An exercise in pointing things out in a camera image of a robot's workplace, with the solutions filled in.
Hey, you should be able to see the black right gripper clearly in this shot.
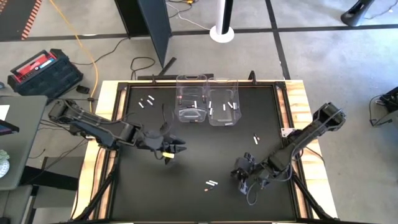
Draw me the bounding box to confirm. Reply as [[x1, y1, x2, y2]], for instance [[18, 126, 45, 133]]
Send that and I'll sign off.
[[231, 151, 262, 185]]

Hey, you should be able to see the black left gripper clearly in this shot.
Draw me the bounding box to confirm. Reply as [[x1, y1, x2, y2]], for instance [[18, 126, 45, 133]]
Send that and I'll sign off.
[[138, 129, 188, 165]]

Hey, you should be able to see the clear plastic bin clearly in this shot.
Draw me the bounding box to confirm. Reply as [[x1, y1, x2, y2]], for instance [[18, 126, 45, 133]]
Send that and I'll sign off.
[[206, 77, 243, 127], [175, 73, 209, 124]]

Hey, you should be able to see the black floor bar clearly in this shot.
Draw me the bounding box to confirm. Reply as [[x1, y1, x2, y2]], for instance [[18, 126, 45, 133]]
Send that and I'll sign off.
[[137, 73, 215, 81]]

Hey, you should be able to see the black partition foot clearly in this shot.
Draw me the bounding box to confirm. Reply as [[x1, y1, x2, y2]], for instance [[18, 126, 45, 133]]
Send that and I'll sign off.
[[157, 57, 177, 77]]

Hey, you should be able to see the white pole with round base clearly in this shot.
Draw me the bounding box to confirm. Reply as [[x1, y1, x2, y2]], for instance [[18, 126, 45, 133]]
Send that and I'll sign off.
[[209, 0, 235, 44]]

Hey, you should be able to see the dark partition panel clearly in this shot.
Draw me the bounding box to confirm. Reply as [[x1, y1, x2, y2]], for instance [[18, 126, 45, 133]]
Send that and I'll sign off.
[[114, 0, 173, 68]]

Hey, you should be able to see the black desk base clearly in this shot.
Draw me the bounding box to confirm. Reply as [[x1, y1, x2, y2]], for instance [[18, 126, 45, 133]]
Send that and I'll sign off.
[[19, 156, 79, 192]]

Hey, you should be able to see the red and black toolbox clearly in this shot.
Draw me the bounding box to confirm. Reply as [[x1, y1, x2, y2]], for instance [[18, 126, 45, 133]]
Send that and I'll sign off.
[[7, 48, 84, 98]]

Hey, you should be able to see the grey desk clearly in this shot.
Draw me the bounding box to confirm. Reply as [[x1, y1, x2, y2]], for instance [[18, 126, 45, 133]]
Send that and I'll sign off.
[[0, 95, 48, 191]]

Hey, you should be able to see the black equipment on cart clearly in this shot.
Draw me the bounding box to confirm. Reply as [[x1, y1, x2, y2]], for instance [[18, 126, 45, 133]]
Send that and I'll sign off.
[[369, 86, 398, 128]]

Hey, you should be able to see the grey chair seat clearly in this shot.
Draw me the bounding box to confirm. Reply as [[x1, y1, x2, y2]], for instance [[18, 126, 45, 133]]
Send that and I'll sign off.
[[0, 184, 34, 224]]

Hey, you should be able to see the patterned bowl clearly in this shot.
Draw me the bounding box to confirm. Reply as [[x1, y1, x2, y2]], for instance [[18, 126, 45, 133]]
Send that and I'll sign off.
[[0, 149, 11, 179]]

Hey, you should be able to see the white paper sheet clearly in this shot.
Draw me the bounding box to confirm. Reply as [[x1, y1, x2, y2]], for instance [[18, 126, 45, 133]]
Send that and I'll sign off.
[[0, 104, 11, 121]]

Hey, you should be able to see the black stand foot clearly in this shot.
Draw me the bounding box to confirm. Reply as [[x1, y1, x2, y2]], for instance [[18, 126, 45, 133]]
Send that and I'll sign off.
[[340, 0, 376, 27]]

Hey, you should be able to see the black orange-striped floor mat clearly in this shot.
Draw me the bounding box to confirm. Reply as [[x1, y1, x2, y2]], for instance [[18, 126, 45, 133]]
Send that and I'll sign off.
[[0, 0, 44, 40]]

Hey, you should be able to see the black looped floor cable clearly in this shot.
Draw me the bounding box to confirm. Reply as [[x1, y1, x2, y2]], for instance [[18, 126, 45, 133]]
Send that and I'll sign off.
[[129, 56, 156, 81]]

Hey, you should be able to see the white floor cable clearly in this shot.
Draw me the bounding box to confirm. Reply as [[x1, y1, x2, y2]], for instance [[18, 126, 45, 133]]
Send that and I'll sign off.
[[166, 1, 212, 31]]

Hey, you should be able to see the yellow cable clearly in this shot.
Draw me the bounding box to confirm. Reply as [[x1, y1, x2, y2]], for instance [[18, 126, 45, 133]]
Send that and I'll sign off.
[[49, 0, 100, 114]]

